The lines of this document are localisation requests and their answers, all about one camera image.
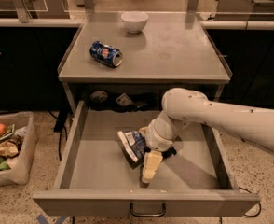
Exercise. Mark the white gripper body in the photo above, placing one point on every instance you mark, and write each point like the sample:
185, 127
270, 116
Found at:
157, 139

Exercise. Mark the blue chip bag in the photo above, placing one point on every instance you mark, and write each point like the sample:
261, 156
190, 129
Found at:
134, 147

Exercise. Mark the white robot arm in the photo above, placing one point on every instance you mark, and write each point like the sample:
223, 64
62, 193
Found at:
181, 107

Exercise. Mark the grey open drawer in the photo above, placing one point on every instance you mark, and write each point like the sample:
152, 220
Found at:
95, 179

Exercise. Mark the dark items behind drawer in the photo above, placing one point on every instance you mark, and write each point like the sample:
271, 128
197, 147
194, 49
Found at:
121, 102

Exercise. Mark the grey counter cabinet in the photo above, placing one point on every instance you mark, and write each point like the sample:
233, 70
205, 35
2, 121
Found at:
172, 48

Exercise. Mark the tan snack bag in bin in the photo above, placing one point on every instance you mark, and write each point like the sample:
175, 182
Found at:
8, 150

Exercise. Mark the blue soda can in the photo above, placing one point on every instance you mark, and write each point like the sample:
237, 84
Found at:
105, 54

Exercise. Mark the white bowl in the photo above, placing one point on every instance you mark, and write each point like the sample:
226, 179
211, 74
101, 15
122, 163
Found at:
134, 21

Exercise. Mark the clear plastic bin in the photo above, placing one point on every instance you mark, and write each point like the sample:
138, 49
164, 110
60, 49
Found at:
17, 146

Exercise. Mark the black drawer handle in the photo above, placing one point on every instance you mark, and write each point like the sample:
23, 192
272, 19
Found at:
147, 209

